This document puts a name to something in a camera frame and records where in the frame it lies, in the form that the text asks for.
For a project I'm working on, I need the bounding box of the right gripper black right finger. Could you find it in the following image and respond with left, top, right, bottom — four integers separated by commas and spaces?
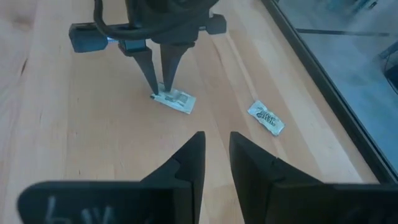
229, 131, 325, 224

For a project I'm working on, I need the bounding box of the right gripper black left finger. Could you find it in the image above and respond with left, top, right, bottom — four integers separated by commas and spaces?
140, 131, 206, 224

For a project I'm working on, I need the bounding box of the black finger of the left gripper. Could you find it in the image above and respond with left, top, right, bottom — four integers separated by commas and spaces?
124, 46, 160, 96
159, 42, 195, 93

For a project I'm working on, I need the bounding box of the pale green sachet packet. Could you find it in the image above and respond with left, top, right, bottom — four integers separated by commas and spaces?
247, 100, 286, 137
150, 83, 197, 115

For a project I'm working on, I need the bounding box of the black aluminium table frame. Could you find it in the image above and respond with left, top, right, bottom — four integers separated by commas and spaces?
261, 0, 398, 184

